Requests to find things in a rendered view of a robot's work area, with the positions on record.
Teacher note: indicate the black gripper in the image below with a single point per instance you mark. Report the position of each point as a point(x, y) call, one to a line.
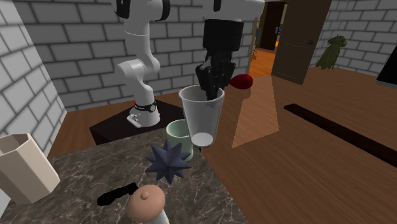
point(223, 35)

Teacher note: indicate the clear glass cup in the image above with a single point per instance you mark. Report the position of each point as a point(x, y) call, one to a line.
point(201, 121)

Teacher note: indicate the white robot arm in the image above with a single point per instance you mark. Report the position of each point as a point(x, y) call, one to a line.
point(141, 71)

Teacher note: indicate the red oval object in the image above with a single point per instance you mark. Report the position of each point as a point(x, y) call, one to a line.
point(241, 81)

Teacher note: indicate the pale green cup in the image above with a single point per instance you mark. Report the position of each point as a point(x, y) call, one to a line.
point(175, 131)

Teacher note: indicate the brown open door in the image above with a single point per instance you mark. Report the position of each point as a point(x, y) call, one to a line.
point(297, 40)

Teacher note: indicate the dark blue spiky star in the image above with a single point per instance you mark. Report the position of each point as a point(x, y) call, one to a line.
point(167, 163)

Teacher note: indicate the dark robot stand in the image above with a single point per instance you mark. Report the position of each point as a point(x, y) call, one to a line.
point(114, 128)

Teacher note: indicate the green plant figure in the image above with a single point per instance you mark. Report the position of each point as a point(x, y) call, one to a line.
point(330, 54)

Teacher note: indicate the tan-topped white grinder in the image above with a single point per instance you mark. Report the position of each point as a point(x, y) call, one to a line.
point(145, 203)

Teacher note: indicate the black elongated object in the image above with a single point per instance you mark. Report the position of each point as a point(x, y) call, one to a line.
point(114, 194)

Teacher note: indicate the black flat panel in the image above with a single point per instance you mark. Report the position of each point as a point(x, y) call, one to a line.
point(389, 74)

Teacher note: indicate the beige hexagonal vase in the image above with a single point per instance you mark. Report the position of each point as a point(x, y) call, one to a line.
point(21, 170)

